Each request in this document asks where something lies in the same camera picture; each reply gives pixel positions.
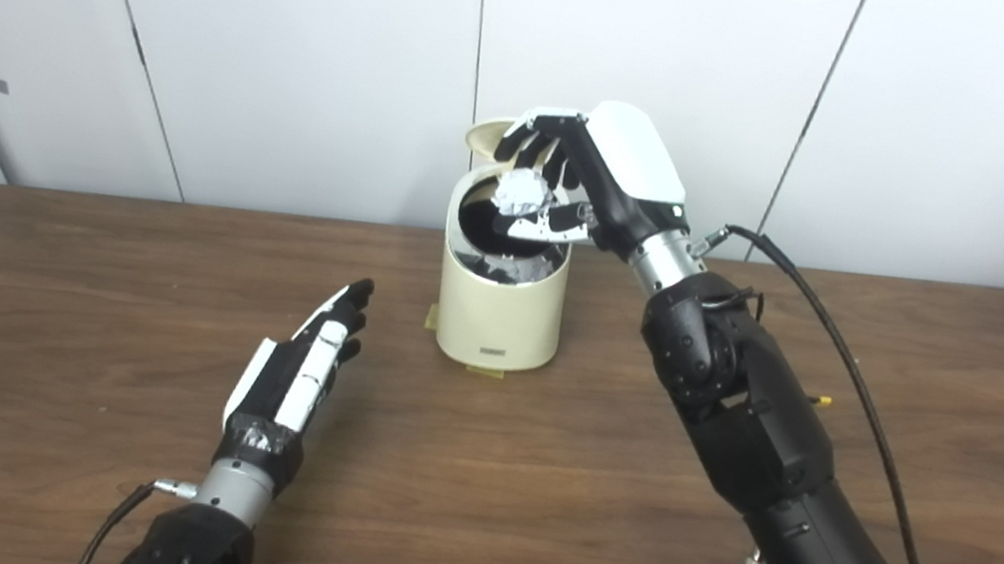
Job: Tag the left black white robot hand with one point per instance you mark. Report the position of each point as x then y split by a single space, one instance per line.
288 390

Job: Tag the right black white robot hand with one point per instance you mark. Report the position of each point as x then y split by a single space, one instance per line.
631 164

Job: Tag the white paper ball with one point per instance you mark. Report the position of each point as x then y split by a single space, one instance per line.
523 191

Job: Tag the cream round bin lid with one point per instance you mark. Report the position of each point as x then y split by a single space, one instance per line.
481 138

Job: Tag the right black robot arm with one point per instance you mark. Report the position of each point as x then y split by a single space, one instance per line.
762 429

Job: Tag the black bin liner bag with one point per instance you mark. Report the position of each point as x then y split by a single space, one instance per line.
481 222

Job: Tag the cream-colored plastic bin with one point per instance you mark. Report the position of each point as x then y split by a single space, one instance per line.
497 320

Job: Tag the small yellow tape piece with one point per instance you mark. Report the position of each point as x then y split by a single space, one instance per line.
432 317

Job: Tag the wide yellow tape piece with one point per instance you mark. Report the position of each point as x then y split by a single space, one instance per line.
485 371

